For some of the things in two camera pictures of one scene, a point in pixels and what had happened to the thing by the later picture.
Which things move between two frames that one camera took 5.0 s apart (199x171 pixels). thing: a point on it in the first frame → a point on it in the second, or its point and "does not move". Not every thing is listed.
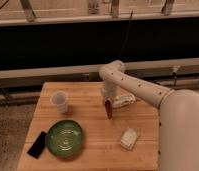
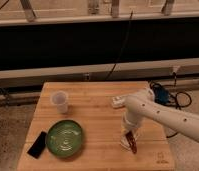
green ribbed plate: [64, 138] does not move
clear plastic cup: [59, 98] does not move
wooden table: [74, 128] does not move
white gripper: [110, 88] → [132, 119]
